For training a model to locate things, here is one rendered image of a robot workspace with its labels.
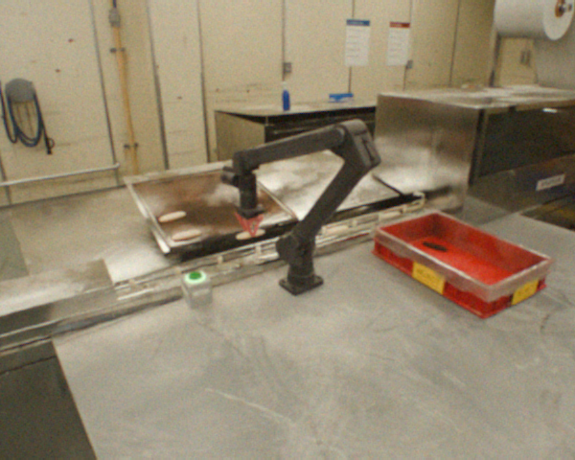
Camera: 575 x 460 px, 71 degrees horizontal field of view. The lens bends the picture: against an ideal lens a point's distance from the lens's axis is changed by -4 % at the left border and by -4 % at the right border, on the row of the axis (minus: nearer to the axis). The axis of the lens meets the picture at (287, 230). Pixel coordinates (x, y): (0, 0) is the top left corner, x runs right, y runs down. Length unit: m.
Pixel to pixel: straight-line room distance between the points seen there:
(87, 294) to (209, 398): 0.45
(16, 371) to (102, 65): 3.94
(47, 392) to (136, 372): 0.37
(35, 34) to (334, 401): 4.43
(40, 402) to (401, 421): 0.95
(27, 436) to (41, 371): 0.22
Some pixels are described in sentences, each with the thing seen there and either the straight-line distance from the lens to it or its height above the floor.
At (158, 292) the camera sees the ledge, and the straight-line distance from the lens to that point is 1.24.
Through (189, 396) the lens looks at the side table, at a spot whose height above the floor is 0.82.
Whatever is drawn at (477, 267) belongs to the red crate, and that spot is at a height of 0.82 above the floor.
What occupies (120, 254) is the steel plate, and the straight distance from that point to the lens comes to 1.59.
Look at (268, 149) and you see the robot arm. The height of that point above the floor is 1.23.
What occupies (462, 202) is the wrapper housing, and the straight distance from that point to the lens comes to 1.72.
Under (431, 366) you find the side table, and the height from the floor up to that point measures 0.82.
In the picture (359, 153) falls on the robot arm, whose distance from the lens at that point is 0.99.
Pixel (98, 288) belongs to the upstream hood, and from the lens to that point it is 1.19.
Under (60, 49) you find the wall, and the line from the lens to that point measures 4.85.
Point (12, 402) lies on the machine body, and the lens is 1.36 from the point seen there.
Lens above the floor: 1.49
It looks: 24 degrees down
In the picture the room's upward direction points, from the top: straight up
